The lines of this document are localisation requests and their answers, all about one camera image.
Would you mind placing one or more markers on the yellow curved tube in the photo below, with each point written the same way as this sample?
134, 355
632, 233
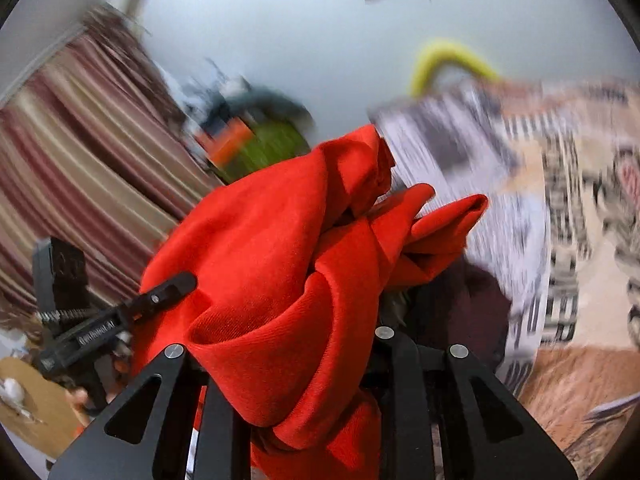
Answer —
440, 52

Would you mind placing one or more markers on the red zip jacket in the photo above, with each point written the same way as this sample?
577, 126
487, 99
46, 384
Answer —
260, 260

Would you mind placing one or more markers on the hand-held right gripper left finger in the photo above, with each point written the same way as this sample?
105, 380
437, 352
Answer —
220, 425

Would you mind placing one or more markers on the striped curtain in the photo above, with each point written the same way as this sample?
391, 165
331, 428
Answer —
75, 135

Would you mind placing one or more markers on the maroon cloth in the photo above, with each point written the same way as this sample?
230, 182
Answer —
475, 310

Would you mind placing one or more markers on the printed bed sheet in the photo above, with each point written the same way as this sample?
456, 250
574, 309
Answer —
575, 280

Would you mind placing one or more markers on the green and orange bag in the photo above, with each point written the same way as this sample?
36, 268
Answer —
275, 145

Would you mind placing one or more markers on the white object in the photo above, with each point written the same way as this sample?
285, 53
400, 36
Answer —
14, 394

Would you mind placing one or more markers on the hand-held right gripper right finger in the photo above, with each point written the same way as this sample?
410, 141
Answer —
405, 400

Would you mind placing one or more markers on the round wooden table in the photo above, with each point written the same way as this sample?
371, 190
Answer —
45, 425

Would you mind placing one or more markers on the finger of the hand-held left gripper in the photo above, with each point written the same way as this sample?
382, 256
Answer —
162, 296

